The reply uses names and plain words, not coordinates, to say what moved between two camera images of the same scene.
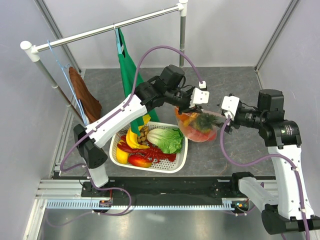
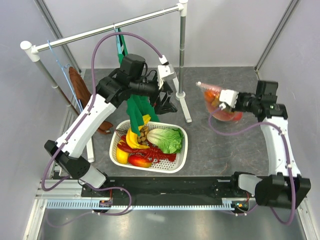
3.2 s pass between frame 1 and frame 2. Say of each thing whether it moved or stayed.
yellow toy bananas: stayed
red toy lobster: stayed
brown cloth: stayed
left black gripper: moved
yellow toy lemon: stayed
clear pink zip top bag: moved
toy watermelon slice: moved
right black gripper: moved
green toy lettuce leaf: stayed
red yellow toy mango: stayed
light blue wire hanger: stayed
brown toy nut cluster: stayed
